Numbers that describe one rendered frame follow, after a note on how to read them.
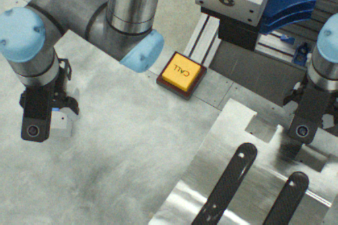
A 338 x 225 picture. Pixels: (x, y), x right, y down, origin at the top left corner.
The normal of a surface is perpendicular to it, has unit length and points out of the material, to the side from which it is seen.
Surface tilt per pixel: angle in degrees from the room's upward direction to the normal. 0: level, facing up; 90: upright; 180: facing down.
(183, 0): 0
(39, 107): 28
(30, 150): 0
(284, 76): 0
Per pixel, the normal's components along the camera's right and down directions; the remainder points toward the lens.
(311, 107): -0.20, 0.07
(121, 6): -0.50, 0.62
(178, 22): -0.02, -0.36
